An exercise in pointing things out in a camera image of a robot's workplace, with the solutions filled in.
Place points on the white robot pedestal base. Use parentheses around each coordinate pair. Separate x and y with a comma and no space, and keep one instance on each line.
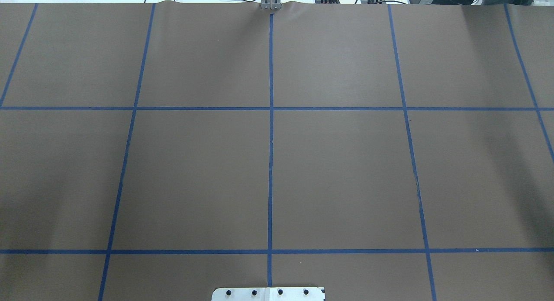
(269,294)

